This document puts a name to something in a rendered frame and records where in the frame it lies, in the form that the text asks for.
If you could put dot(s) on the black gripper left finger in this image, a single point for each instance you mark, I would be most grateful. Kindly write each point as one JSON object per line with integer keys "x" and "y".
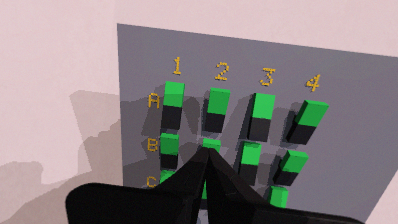
{"x": 174, "y": 201}

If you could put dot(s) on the grey switch panel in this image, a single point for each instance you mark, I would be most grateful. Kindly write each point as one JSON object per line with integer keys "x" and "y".
{"x": 307, "y": 128}

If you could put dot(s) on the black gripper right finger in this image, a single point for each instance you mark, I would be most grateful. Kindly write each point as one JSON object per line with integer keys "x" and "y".
{"x": 230, "y": 200}

